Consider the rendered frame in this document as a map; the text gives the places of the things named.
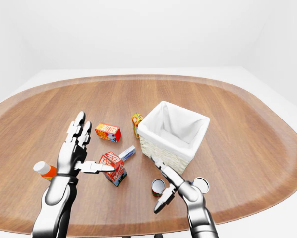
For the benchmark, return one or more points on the orange juice carton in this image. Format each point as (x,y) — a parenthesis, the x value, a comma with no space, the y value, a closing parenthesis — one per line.
(136,124)

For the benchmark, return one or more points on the red milk carton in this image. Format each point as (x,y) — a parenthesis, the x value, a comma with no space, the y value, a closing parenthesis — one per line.
(116,173)

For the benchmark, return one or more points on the white lined wicker basket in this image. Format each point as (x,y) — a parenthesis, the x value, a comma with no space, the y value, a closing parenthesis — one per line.
(173,131)

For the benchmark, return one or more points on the orange bottle with white cap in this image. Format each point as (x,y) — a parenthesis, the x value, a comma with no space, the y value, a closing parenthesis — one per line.
(45,169)

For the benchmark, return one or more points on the silver topped tin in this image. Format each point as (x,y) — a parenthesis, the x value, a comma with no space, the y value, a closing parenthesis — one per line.
(203,185)

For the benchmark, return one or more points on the white and blue box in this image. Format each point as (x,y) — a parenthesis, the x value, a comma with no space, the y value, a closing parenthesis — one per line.
(128,153)

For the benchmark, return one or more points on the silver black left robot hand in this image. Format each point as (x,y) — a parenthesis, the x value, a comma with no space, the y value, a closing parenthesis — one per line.
(70,156)

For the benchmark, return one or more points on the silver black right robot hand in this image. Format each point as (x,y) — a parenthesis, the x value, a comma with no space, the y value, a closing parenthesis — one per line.
(173,177)

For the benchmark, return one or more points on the red butter box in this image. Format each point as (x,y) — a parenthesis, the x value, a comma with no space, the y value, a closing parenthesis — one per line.
(108,132)

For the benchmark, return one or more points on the red tomato sauce tin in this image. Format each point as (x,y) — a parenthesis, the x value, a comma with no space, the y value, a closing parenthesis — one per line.
(158,187)

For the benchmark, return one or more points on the small dark shape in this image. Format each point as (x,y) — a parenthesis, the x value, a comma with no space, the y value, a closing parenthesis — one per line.
(158,236)

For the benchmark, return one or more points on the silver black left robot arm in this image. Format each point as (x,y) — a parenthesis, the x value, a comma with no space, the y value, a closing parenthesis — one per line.
(55,205)

